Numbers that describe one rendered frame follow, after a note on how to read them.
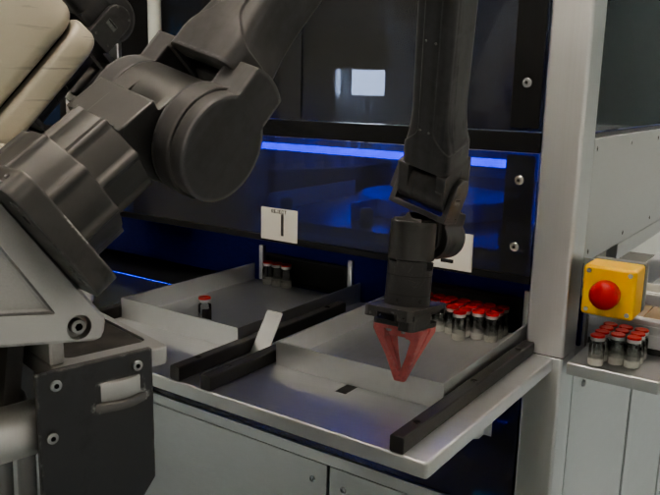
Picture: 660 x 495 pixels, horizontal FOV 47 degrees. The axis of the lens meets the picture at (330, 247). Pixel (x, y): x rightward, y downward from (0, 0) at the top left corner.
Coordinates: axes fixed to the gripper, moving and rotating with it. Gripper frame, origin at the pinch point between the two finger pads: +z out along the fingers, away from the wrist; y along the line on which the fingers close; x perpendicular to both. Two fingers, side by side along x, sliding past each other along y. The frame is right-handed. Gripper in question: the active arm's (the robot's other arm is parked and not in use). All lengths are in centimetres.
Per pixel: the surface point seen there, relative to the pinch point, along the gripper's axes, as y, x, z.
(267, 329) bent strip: 4.2, 24.3, -0.8
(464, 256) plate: 25.9, 3.6, -13.1
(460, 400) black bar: 1.4, -7.7, 1.8
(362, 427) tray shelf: -9.0, -0.2, 4.6
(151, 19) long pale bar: 16, 65, -50
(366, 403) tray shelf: -2.7, 3.0, 3.8
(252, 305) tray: 21.6, 40.8, 0.4
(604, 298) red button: 22.1, -18.8, -10.6
